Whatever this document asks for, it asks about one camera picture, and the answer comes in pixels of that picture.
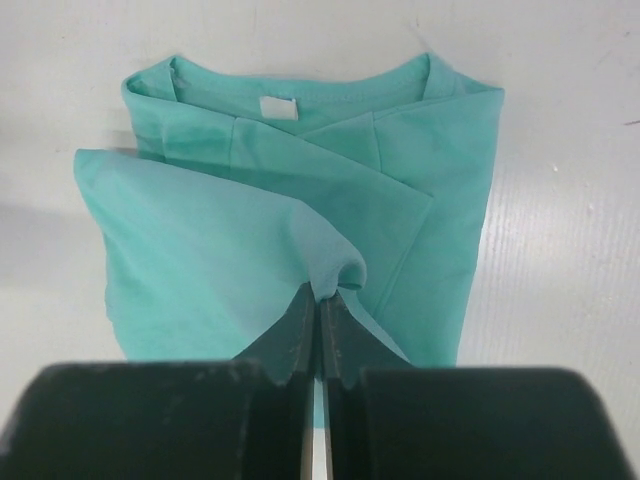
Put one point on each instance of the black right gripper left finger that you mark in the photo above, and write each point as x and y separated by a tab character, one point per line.
249	417

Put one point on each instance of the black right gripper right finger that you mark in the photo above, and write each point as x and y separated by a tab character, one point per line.
386	419

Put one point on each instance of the teal t shirt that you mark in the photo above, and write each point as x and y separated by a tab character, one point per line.
244	188

